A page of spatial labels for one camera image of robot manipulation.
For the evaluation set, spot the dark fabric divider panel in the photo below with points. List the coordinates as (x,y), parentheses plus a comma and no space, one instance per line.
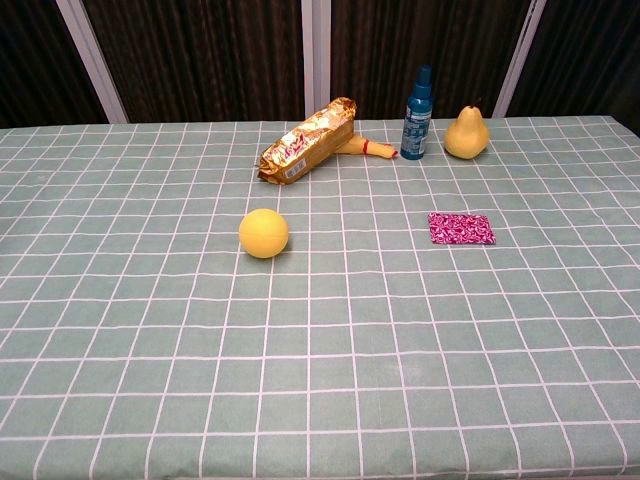
(30,60)
(590,55)
(200,55)
(390,45)

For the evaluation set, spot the blue spray bottle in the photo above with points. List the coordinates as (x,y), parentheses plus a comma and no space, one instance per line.
(416,125)

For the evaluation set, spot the pink patterned packet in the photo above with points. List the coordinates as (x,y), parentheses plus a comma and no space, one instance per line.
(461,229)

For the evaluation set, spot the yellow ball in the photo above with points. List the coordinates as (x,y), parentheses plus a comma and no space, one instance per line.
(263,233)

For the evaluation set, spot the golden foil snack package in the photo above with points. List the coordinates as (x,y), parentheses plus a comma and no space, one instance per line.
(305,145)

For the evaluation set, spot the yellow rubber chicken toy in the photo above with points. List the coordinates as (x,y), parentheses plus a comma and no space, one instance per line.
(375,149)

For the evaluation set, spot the green checked tablecloth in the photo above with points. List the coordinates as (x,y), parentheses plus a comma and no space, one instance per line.
(320,350)

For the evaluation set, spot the yellow pear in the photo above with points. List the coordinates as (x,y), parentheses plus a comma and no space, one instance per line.
(467,135)

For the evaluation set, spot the white divider post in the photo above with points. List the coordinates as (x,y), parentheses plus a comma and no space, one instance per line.
(316,55)
(92,62)
(520,55)

